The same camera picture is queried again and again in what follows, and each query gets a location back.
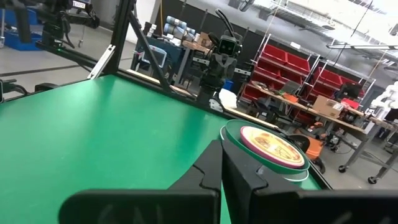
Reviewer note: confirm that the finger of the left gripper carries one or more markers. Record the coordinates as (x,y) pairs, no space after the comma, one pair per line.
(230,68)
(218,67)

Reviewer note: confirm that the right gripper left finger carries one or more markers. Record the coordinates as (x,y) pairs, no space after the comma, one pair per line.
(140,208)

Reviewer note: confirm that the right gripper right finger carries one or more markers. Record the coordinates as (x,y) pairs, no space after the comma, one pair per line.
(311,208)

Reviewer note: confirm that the large dark green plate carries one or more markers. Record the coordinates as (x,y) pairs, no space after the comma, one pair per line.
(236,133)

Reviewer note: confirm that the opaque pink plastic plate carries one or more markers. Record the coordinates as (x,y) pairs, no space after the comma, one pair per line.
(244,137)

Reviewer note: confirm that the brown-stick clear dish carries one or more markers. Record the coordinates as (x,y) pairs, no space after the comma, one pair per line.
(273,146)

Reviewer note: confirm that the cardboard box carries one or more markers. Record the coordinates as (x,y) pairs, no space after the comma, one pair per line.
(205,39)
(326,107)

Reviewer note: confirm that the blue desk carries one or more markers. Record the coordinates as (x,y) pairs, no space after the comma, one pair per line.
(174,53)

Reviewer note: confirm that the white plastic bag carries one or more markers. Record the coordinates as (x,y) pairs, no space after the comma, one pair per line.
(228,98)

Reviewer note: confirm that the large light blue plate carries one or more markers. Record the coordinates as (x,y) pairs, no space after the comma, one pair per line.
(298,178)

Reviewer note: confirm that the grey rolls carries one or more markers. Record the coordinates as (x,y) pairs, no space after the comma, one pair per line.
(175,29)

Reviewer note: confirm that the grey tablet screen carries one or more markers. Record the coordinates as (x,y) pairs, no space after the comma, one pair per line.
(155,56)

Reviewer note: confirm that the orange vacuum cleaner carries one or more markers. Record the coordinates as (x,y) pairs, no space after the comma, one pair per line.
(314,149)

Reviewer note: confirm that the red bin rack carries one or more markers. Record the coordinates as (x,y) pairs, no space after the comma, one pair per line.
(295,63)

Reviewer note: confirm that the green table mat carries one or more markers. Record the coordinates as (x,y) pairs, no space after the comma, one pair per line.
(93,140)

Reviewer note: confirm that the wooden workbench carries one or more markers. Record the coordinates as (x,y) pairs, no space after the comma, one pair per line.
(354,127)

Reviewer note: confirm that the white ceiling light strip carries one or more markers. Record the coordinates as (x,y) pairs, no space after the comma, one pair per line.
(357,46)

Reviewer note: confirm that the white robot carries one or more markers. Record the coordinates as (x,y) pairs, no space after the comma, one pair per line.
(388,96)

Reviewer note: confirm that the black background robot rig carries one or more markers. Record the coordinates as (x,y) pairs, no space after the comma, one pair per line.
(56,18)

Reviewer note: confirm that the black table clamp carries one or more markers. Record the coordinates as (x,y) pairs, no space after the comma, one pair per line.
(9,87)

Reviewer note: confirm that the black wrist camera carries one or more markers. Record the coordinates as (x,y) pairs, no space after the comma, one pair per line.
(227,46)

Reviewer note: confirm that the silver aluminium bracket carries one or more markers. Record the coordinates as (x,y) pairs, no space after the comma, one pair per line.
(101,62)

